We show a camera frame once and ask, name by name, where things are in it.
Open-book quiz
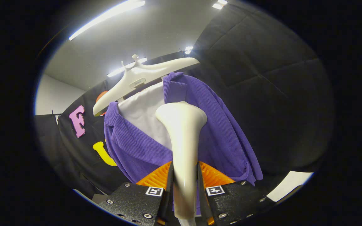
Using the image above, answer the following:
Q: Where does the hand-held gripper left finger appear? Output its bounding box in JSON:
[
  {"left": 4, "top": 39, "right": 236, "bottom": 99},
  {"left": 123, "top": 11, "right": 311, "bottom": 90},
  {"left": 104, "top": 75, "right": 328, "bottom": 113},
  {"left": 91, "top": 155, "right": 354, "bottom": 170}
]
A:
[{"left": 99, "top": 159, "right": 174, "bottom": 226}]

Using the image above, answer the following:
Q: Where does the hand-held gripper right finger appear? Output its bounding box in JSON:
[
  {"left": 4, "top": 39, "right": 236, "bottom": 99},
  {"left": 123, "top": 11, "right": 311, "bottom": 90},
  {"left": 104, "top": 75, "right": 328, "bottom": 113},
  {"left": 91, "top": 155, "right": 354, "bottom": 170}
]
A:
[{"left": 197, "top": 159, "right": 276, "bottom": 225}]

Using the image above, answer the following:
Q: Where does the white garment steamer head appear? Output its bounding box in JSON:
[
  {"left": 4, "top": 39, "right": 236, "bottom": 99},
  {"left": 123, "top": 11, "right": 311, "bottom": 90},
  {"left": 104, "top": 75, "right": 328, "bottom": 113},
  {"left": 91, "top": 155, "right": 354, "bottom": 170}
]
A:
[{"left": 155, "top": 101, "right": 208, "bottom": 219}]

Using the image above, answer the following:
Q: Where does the purple corduroy jacket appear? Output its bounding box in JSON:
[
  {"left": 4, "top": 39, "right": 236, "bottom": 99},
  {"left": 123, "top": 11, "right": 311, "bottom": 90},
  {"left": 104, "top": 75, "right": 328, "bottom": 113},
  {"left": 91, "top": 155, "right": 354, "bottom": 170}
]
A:
[{"left": 104, "top": 72, "right": 264, "bottom": 217}]

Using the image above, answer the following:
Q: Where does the white clothes hanger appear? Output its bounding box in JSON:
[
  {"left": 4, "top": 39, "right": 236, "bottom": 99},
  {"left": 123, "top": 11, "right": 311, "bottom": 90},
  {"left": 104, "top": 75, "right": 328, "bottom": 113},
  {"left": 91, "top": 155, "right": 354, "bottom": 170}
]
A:
[{"left": 92, "top": 54, "right": 200, "bottom": 117}]

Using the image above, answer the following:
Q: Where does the black backdrop cloth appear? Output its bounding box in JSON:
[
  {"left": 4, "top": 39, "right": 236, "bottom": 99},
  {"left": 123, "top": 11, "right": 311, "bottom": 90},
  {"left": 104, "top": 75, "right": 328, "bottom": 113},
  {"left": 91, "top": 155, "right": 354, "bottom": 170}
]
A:
[
  {"left": 184, "top": 2, "right": 335, "bottom": 189},
  {"left": 57, "top": 52, "right": 197, "bottom": 195},
  {"left": 34, "top": 114, "right": 106, "bottom": 200}
]

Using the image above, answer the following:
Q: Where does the white padded ironing form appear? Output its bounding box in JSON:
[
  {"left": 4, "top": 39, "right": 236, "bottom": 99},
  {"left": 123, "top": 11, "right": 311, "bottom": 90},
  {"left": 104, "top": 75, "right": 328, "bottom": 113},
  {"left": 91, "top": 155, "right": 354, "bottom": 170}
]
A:
[{"left": 118, "top": 82, "right": 173, "bottom": 151}]

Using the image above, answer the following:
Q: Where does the large ceiling light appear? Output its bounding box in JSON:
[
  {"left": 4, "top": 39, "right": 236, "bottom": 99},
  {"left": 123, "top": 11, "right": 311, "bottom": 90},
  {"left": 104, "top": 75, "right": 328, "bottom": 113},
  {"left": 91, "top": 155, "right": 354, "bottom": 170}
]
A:
[{"left": 69, "top": 0, "right": 146, "bottom": 41}]

